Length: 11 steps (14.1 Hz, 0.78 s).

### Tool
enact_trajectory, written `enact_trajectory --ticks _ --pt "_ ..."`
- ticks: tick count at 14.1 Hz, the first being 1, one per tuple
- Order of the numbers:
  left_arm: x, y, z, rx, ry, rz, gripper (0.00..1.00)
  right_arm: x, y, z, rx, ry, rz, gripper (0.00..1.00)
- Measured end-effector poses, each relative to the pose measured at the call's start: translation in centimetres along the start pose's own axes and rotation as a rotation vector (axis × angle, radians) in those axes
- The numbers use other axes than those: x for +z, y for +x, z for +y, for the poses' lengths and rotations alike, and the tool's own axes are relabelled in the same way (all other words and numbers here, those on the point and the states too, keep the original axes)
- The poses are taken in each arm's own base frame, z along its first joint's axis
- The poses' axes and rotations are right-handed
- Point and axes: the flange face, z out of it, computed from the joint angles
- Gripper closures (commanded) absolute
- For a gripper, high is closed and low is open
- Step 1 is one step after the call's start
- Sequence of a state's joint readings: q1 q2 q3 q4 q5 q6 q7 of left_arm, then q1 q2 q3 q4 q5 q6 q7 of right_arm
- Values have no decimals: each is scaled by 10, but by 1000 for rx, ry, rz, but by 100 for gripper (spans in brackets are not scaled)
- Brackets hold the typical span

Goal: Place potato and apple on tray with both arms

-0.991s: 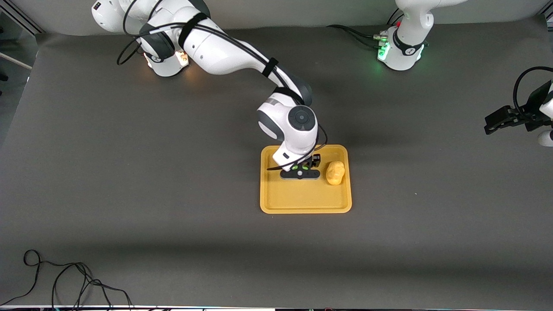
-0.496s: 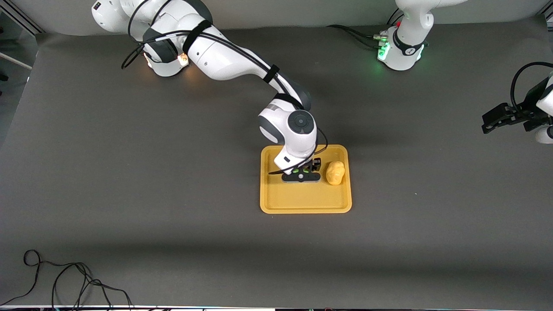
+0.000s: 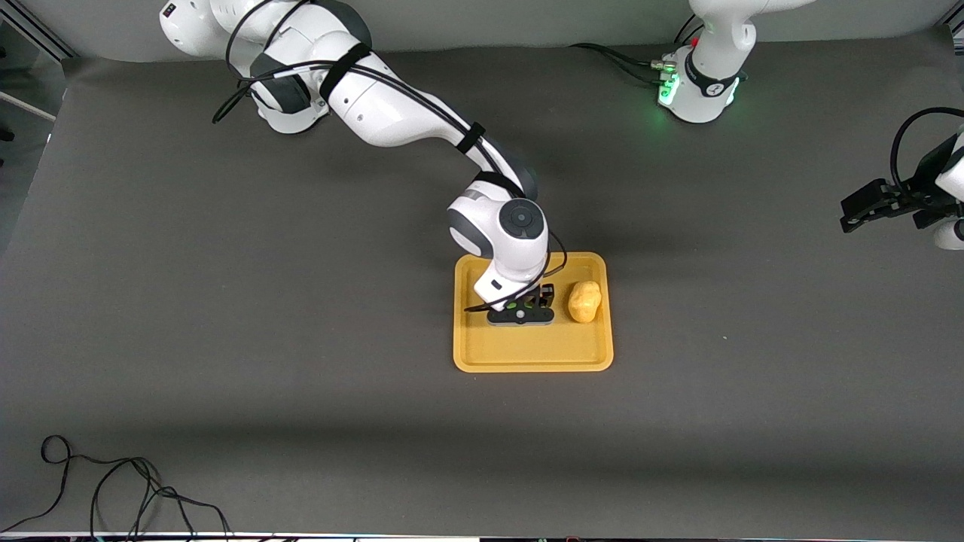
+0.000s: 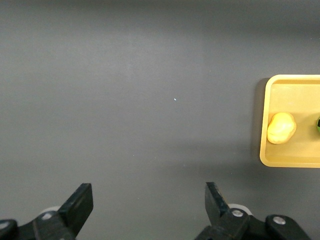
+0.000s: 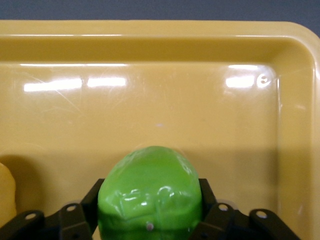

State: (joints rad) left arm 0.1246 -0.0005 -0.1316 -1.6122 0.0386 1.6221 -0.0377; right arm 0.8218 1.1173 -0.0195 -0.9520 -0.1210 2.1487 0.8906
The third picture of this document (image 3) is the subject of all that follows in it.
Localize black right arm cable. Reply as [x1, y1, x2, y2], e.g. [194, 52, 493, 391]
[212, 0, 567, 313]

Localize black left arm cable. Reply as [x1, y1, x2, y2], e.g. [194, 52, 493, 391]
[890, 107, 964, 193]

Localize yellow plastic tray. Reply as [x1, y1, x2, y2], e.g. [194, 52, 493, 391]
[453, 252, 615, 374]

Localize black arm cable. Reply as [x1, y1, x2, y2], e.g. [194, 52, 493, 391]
[212, 0, 567, 313]
[890, 107, 964, 193]

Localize dark metal frame rail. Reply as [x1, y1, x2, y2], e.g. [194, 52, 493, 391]
[0, 4, 76, 61]

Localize black left arm base cables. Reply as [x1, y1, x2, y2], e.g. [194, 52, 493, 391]
[569, 42, 679, 85]

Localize dark grey table cover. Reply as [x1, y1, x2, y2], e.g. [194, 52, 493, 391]
[0, 26, 964, 537]

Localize light wooden strip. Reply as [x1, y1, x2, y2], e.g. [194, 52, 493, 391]
[0, 90, 58, 122]

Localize yellow toy potato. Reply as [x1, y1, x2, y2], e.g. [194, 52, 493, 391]
[567, 280, 603, 324]

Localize loose black cable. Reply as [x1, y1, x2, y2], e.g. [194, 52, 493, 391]
[0, 434, 231, 540]

